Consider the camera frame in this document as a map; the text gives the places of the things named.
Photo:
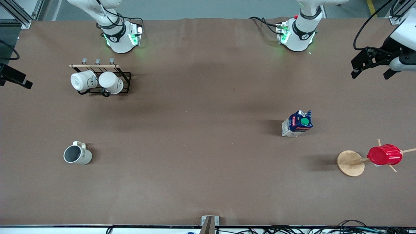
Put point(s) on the aluminium frame profile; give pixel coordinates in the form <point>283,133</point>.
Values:
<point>401,14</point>
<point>22,13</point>

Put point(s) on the plain white mug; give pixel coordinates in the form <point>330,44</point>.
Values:
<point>110,82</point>

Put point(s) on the blue Pascal milk carton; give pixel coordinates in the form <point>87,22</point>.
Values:
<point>300,123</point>

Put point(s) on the red plastic cup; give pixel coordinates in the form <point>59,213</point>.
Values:
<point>385,155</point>

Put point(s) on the wooden cup tree stand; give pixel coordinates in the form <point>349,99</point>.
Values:
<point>349,164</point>

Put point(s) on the grey ribbed HOME mug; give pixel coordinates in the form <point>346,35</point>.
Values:
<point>81,156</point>

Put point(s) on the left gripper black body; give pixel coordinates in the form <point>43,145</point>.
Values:
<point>387,49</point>

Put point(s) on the white mug with face print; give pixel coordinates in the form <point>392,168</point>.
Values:
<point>81,80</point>

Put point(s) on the grey metal camera mount bracket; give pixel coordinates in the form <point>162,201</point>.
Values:
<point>209,222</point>

